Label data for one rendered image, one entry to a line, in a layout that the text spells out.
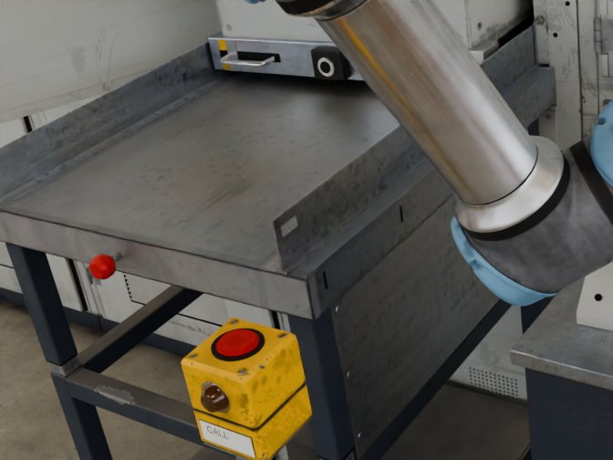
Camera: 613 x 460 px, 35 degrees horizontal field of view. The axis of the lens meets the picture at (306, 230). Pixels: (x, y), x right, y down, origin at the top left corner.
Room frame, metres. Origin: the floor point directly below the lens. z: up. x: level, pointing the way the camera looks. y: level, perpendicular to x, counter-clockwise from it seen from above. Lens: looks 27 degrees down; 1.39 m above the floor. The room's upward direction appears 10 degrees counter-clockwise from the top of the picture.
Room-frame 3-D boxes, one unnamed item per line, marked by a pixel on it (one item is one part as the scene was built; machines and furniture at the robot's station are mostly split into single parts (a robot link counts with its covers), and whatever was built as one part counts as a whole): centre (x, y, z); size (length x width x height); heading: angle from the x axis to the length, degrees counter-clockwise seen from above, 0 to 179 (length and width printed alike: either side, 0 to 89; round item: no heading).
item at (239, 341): (0.76, 0.08, 0.90); 0.04 x 0.04 x 0.02
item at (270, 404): (0.76, 0.08, 0.85); 0.08 x 0.08 x 0.10; 49
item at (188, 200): (1.41, 0.03, 0.82); 0.68 x 0.62 x 0.06; 139
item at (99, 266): (1.14, 0.26, 0.82); 0.04 x 0.03 x 0.03; 139
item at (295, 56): (1.57, -0.11, 0.90); 0.54 x 0.05 x 0.06; 50
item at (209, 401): (0.73, 0.11, 0.87); 0.03 x 0.01 x 0.03; 49
